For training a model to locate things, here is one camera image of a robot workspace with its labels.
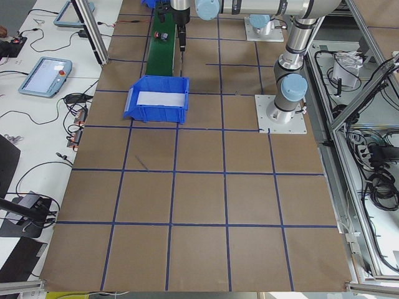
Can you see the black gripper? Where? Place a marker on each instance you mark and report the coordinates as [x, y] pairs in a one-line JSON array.
[[181, 18]]

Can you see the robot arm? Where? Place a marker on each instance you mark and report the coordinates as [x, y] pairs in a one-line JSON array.
[[262, 24], [291, 86]]

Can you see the green conveyor belt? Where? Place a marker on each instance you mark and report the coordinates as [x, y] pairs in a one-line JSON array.
[[161, 55]]

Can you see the blue plastic bin right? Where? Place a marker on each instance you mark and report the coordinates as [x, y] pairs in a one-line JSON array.
[[149, 3]]

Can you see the blue plastic bin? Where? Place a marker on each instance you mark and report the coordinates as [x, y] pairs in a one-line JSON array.
[[149, 3], [156, 83]]

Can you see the white foam pad left bin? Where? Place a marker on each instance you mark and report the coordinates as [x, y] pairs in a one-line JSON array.
[[161, 98]]

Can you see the blue plastic bin left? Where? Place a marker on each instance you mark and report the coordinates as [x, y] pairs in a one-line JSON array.
[[156, 83]]

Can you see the black power adapter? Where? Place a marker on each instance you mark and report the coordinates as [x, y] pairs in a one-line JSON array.
[[82, 34]]

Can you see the teach pendant far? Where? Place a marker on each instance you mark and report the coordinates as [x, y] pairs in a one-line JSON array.
[[67, 17]]

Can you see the teach pendant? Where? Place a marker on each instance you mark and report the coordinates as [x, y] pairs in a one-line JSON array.
[[46, 78], [67, 17]]

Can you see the teach pendant near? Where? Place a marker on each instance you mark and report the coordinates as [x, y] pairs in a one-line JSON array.
[[46, 78]]

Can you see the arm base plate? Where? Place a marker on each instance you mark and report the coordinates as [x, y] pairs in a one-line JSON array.
[[275, 36], [273, 121]]

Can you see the aluminium frame post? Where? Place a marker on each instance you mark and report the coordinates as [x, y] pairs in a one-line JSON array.
[[91, 29]]

